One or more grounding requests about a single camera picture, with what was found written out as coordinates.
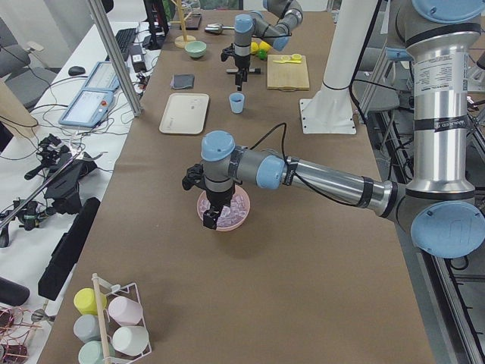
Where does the steel ice scoop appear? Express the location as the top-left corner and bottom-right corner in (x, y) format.
(204, 24), (234, 35)

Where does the blue teach pendant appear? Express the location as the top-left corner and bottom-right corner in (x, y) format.
(59, 89), (114, 127)
(83, 61), (120, 91)

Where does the pile of ice cubes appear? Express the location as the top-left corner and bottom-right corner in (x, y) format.
(197, 192), (249, 228)

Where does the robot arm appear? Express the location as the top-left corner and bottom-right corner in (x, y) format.
(221, 1), (303, 91)
(182, 1), (484, 259)

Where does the black camera cable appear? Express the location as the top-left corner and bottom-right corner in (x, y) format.
(249, 121), (289, 160)

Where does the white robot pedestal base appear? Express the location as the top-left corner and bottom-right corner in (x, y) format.
(300, 0), (380, 134)

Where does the yellow plastic knife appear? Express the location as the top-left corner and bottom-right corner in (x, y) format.
(273, 58), (302, 64)

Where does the green lime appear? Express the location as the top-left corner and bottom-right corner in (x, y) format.
(255, 49), (268, 61)

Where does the light blue plastic cup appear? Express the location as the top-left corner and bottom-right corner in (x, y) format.
(229, 92), (245, 114)

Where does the mint green bowl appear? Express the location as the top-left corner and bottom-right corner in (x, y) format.
(184, 40), (207, 59)

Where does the aluminium frame post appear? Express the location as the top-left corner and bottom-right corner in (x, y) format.
(86, 0), (142, 118)

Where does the wooden mug tree stand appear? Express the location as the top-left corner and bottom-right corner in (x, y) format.
(171, 0), (196, 49)

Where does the wooden cutting board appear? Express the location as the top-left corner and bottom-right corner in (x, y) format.
(267, 55), (310, 91)

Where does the white cup rack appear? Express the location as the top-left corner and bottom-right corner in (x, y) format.
(73, 274), (152, 363)

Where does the pink bowl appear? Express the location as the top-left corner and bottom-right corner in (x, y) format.
(197, 186), (250, 232)

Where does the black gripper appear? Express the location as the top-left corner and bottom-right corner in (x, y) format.
(221, 43), (251, 91)
(182, 164), (235, 230)

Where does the yellow lemon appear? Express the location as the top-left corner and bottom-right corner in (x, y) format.
(250, 42), (259, 55)
(258, 41), (271, 52)

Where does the grey folded cloth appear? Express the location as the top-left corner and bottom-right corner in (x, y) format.
(170, 74), (195, 89)

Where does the cream rabbit tray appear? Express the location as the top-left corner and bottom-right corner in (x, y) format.
(159, 93), (210, 135)

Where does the steel muddler black tip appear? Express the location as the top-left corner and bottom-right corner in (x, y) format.
(226, 67), (261, 74)

